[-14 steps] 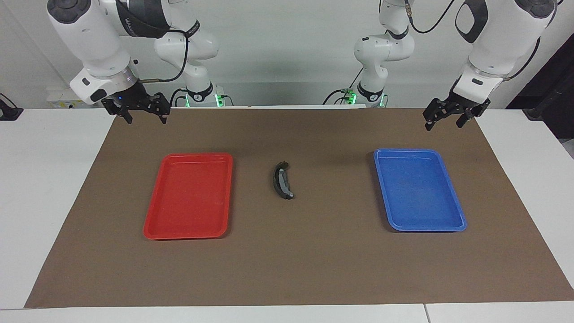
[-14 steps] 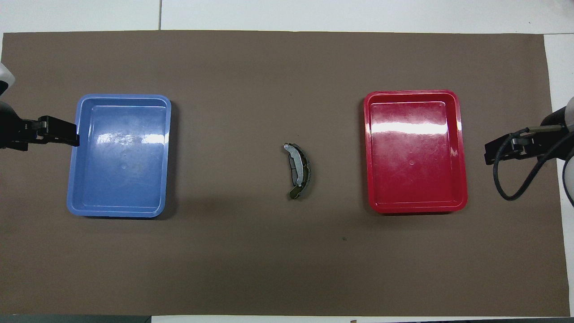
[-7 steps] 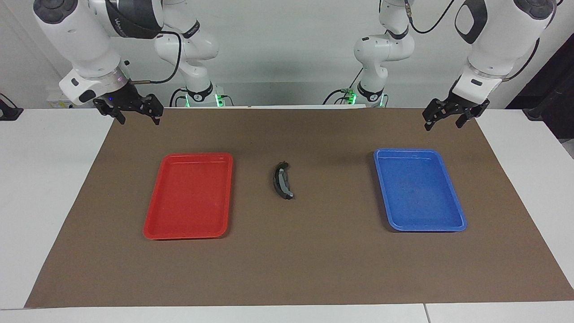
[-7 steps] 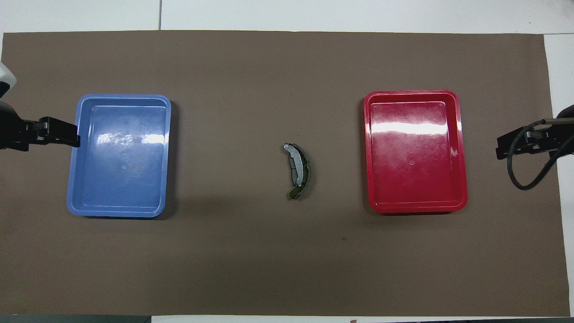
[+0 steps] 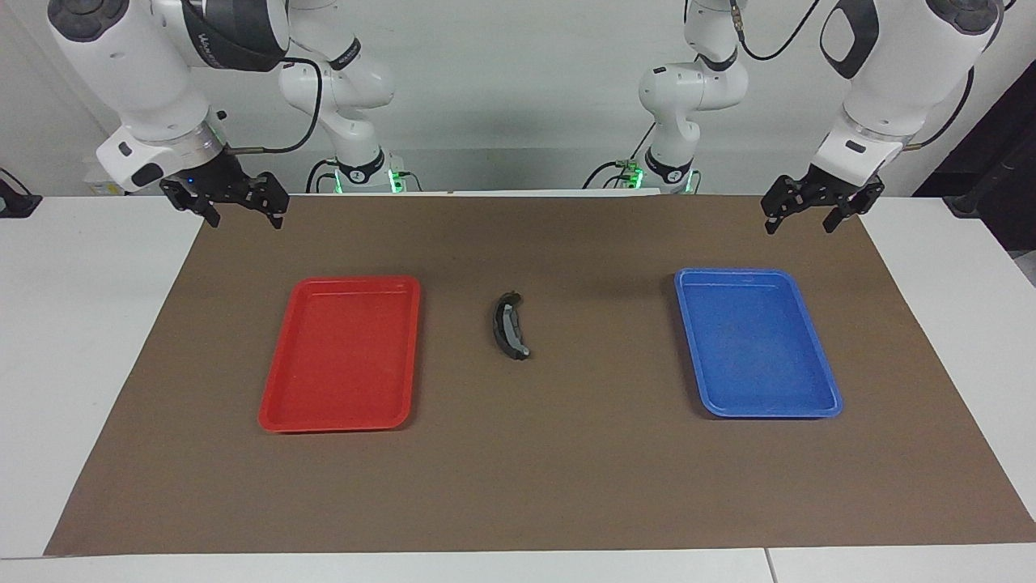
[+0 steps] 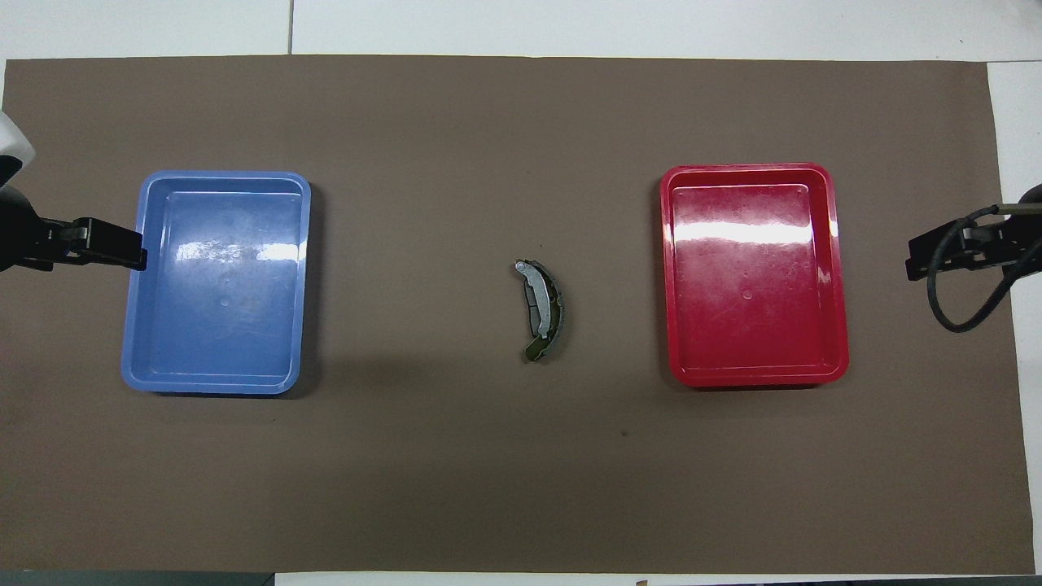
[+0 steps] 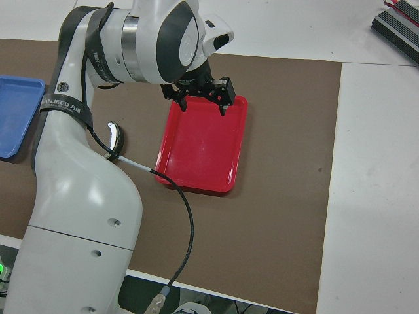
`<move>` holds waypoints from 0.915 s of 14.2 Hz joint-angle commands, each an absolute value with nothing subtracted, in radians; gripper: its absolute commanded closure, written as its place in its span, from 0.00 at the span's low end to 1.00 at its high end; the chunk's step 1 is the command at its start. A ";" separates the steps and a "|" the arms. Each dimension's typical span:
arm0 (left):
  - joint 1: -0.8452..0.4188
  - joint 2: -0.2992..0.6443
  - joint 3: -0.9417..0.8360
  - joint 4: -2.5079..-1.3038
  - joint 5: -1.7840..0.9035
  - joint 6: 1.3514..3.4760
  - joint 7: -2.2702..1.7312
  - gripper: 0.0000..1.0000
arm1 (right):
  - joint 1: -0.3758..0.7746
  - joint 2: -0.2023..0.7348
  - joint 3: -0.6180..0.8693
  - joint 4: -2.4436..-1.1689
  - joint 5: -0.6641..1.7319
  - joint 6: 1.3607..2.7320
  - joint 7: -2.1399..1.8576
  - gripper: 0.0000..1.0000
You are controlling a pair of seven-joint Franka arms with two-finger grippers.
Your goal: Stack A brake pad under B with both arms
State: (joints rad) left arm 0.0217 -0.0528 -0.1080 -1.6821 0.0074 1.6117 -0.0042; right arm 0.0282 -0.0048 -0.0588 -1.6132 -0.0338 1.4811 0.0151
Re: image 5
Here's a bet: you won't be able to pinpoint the curved dark brake pad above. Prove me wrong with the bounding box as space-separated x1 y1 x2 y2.
491 290 533 363

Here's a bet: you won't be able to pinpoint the blue plastic tray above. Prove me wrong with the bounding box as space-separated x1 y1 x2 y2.
674 268 843 419

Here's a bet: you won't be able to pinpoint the red plastic tray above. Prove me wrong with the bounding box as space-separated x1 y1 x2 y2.
258 275 422 434

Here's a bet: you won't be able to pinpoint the black furniture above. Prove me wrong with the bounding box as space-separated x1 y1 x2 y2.
886 58 1036 252

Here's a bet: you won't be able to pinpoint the brown table mat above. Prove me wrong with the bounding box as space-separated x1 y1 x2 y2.
45 194 1036 557

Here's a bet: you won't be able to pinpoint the black right base cables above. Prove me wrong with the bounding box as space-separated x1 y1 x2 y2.
306 158 422 194

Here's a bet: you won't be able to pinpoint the black base cables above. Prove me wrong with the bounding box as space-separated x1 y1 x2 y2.
583 121 656 191
306 158 422 194

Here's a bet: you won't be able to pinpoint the white wall socket box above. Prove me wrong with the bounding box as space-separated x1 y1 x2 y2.
84 158 163 197

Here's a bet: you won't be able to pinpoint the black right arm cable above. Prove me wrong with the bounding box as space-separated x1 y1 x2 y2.
225 57 323 155

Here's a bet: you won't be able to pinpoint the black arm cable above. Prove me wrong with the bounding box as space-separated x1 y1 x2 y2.
732 0 974 149
225 57 323 155

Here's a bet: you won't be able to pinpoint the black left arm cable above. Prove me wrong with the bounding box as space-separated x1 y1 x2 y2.
732 0 974 149

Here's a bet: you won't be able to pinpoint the black left base cables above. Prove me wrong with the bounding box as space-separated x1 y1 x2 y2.
583 121 656 191

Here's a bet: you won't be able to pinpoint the black clamp with cable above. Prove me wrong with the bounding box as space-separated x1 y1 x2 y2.
0 168 43 219

